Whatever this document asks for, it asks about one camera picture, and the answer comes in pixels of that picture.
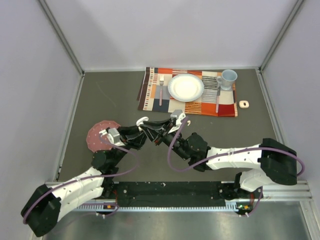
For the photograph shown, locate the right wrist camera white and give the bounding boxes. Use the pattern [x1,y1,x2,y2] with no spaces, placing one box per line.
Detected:
[169,109,186,133]

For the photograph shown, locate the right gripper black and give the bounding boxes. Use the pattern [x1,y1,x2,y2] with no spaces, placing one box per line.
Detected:
[141,118,191,161]

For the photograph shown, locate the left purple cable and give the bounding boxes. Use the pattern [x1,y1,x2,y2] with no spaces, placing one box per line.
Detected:
[22,134,140,225]

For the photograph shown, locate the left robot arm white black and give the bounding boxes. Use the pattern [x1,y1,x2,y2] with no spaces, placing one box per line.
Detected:
[21,126,147,237]

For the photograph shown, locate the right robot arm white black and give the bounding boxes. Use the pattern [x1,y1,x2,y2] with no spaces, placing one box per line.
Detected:
[137,119,298,198]

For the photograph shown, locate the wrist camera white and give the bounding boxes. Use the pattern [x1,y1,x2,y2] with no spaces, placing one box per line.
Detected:
[98,128,125,147]
[169,109,186,133]

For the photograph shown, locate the white round plate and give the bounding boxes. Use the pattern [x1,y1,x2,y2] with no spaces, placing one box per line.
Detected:
[167,73,205,102]

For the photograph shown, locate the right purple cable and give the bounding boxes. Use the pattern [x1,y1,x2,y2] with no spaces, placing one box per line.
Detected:
[166,117,306,217]

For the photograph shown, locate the white earbud charging case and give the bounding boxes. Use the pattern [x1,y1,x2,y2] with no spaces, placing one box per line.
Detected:
[136,116,149,127]

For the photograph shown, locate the patterned orange placemat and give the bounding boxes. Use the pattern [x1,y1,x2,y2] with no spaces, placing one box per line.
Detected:
[138,67,238,117]

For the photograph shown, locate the pink handled knife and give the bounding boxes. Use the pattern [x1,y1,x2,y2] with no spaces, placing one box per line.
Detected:
[215,84,221,114]

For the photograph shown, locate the pink polka dot plate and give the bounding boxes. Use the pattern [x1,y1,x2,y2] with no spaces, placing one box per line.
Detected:
[86,120,121,153]

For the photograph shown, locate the grey cable duct rail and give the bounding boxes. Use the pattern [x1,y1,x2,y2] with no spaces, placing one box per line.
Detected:
[75,201,250,213]

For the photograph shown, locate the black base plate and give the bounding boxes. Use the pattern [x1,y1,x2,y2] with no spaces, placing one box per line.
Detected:
[99,181,263,208]

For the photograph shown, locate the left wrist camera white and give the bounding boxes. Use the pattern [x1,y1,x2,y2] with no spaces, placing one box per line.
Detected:
[98,128,125,147]

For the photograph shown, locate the light blue mug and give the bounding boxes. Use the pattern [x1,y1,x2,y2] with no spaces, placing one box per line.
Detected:
[216,69,238,91]

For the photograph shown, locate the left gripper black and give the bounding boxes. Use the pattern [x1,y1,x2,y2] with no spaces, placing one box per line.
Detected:
[111,124,148,167]

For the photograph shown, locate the purple cable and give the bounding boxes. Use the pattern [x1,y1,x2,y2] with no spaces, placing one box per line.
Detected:
[166,117,306,217]
[22,134,140,225]

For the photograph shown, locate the pink handled fork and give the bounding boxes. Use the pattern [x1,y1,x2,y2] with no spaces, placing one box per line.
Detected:
[159,74,165,106]

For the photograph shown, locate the beige square ring object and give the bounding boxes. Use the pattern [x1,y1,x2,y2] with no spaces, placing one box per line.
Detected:
[238,100,250,109]

